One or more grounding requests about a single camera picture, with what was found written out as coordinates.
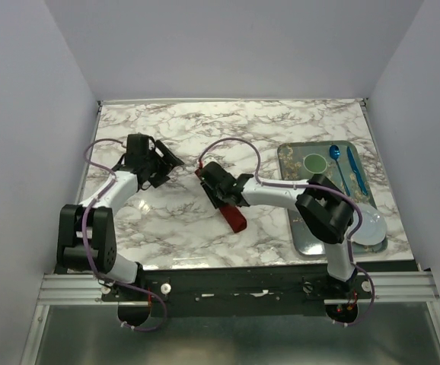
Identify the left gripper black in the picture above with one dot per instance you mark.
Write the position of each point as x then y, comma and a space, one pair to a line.
168, 157

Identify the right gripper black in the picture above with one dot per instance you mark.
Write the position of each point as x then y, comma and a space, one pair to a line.
215, 201

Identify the dark red cloth napkin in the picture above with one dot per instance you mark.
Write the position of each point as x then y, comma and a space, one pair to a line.
216, 184

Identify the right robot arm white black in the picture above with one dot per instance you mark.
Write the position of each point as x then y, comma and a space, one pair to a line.
325, 210

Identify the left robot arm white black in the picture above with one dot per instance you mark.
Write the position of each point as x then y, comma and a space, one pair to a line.
87, 237

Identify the light green cup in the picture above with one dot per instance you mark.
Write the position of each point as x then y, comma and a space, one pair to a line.
315, 163

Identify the blue metallic spoon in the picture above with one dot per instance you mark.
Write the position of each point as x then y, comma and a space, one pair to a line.
334, 152

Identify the floral teal serving tray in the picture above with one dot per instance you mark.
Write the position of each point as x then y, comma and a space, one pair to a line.
291, 156

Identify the blue metallic knife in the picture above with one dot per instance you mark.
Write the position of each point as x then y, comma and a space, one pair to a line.
356, 171

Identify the pale blue small plate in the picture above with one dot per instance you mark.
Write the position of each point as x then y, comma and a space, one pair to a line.
373, 229

